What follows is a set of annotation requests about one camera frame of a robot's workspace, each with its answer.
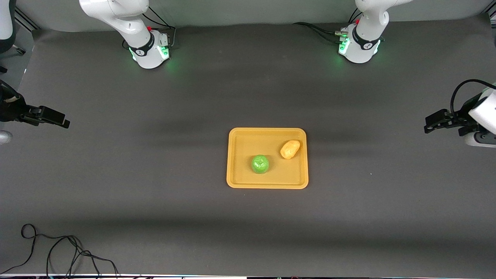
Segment yellow potato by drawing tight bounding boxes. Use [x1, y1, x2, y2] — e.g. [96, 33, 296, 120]
[279, 139, 301, 160]

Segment green apple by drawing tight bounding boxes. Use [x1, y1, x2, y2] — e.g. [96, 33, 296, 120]
[251, 154, 271, 175]

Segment yellow plastic tray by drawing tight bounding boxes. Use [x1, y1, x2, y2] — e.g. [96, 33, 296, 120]
[226, 127, 309, 189]

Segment dark grey table mat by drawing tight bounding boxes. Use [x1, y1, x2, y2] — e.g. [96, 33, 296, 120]
[0, 15, 496, 277]

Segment aluminium frame rail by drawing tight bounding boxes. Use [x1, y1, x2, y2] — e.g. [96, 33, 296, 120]
[15, 8, 41, 32]

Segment thin black loose cable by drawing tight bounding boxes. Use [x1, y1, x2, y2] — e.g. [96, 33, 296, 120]
[0, 224, 120, 276]

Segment black right arm base cables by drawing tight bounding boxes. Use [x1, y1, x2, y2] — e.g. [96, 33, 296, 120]
[122, 6, 177, 50]

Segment black arm base cables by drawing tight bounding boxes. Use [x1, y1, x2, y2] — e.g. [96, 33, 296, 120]
[293, 8, 363, 44]
[122, 6, 177, 50]

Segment black left arm base cables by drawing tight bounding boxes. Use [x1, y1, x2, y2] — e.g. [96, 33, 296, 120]
[293, 8, 363, 44]

